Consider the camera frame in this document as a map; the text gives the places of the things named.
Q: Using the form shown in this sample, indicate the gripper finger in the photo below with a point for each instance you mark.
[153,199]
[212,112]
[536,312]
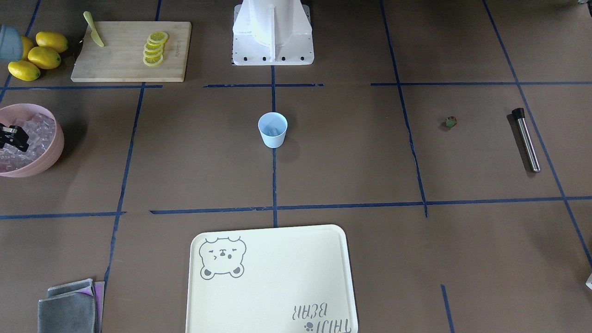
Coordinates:
[19,135]
[21,146]

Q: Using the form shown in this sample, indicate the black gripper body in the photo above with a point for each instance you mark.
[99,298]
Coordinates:
[12,137]

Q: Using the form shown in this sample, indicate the light blue plastic cup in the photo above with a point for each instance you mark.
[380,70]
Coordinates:
[273,119]

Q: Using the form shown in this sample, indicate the red strawberry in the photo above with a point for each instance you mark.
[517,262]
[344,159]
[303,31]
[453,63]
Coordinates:
[451,122]

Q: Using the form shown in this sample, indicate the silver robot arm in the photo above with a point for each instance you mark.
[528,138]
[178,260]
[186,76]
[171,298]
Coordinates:
[11,50]

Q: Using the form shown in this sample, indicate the pink bowl of ice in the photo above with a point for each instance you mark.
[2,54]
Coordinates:
[45,138]

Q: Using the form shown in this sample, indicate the yellow plastic knife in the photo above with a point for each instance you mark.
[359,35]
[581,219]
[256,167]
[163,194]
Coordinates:
[93,29]

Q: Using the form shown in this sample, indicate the wooden cutting board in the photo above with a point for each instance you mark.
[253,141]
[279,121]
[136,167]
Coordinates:
[120,60]

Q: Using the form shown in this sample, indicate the yellow lemon slices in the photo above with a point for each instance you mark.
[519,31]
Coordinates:
[153,51]

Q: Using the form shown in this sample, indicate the grey folded cloth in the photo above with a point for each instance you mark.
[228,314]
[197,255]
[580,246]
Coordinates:
[75,307]

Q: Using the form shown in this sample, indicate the cream bear tray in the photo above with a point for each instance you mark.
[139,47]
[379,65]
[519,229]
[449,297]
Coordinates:
[278,280]

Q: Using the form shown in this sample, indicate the steel muddler black tip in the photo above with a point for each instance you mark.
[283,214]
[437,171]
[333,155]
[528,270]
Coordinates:
[520,119]

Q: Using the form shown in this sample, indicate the white pillar mount base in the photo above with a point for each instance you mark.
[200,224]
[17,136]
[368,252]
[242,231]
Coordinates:
[272,33]

